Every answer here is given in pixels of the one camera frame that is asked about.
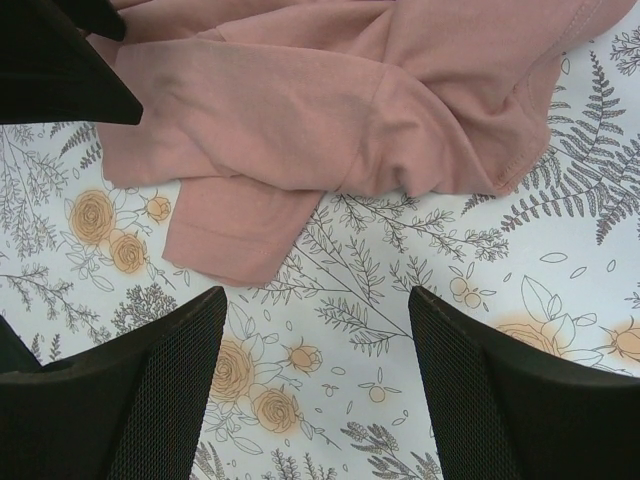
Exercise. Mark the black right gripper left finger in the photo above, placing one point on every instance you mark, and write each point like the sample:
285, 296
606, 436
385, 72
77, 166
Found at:
130, 408

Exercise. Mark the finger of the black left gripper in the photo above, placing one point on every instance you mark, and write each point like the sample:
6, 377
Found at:
50, 73
101, 18

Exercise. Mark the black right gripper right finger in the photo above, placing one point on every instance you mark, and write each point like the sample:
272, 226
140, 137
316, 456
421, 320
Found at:
501, 409

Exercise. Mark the pink t shirt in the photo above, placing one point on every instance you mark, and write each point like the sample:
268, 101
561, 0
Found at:
260, 108

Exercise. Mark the floral patterned table mat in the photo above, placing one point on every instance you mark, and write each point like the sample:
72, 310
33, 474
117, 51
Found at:
318, 377

